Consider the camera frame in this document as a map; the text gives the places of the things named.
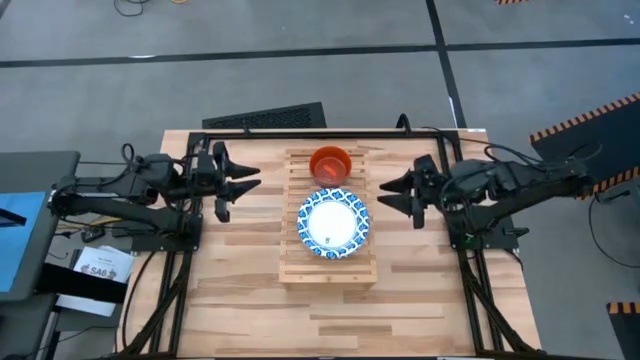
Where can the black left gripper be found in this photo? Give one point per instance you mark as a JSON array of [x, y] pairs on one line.
[[215, 175]]

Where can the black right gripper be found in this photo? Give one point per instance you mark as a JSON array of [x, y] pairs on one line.
[[427, 185]]

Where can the blue patterned paper plate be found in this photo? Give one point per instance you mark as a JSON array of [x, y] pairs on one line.
[[332, 222]]

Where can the orange translucent plastic bowl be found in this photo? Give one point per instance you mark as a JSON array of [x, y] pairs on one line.
[[330, 167]]

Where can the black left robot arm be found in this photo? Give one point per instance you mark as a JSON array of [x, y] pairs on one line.
[[100, 202]]

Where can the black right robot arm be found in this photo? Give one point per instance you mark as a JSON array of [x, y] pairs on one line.
[[525, 185]]

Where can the slatted wooden shelf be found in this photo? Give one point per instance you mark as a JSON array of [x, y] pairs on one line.
[[327, 272]]

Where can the black perforated floor panel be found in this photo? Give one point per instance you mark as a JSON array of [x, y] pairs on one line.
[[265, 117]]

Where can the small black power adapter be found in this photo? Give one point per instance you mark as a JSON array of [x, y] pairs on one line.
[[93, 234]]

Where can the printed white paper sheet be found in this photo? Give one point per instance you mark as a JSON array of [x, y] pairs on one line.
[[102, 260]]

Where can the large black hazard-striped panel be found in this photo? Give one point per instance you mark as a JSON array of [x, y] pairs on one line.
[[575, 130]]

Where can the grey desk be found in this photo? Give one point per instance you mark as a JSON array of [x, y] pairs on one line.
[[50, 170]]

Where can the plain white paper sheet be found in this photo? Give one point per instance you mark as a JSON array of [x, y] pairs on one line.
[[85, 305]]

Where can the hazard-striped edge strip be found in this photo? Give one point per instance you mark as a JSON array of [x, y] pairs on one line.
[[510, 1]]

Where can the small black hazard-striped panel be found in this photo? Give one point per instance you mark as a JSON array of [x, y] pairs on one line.
[[627, 335]]

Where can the black metal table frame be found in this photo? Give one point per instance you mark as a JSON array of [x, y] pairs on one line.
[[350, 135]]

